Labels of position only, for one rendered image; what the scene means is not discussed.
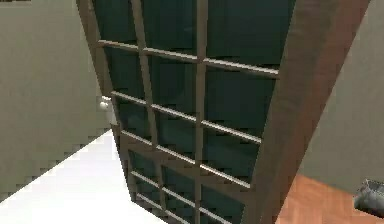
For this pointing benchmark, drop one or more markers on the brown glazed room door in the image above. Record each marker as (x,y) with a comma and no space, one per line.
(200,100)

